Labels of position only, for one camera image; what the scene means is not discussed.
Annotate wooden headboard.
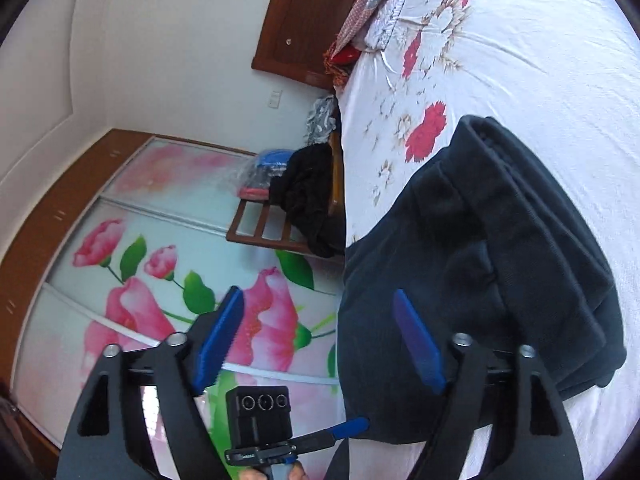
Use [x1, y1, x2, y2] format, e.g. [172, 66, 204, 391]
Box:
[251, 0, 371, 92]

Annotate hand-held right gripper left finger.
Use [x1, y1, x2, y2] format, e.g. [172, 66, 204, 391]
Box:
[55, 285, 246, 480]

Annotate orange patterned cloth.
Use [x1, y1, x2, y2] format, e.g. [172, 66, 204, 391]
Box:
[322, 40, 353, 92]

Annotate clear plastic bag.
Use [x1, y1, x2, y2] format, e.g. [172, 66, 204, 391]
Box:
[217, 147, 293, 201]

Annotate black clothes pile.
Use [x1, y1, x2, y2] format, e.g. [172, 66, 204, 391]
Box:
[270, 145, 347, 259]

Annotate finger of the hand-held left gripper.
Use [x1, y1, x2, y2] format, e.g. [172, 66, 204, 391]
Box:
[295, 416, 371, 455]

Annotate black pants with red stripe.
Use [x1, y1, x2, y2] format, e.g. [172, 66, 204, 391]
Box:
[325, 115, 628, 480]

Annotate person's left hand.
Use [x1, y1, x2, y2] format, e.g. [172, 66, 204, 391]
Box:
[240, 464, 307, 480]

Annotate wooden chair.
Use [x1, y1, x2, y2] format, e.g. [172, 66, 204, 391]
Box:
[226, 130, 347, 253]

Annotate bed with floral sheet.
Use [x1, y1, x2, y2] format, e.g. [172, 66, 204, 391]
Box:
[327, 0, 640, 480]

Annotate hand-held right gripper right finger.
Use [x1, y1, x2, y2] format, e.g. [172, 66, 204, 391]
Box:
[392, 289, 586, 480]

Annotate floral wardrobe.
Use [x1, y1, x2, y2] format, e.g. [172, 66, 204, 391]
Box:
[0, 129, 346, 480]

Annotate red pillow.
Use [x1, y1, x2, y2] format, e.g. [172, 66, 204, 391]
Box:
[330, 45, 361, 67]

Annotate grey patterned cloth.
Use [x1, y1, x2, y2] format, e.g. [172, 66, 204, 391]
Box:
[302, 95, 341, 148]

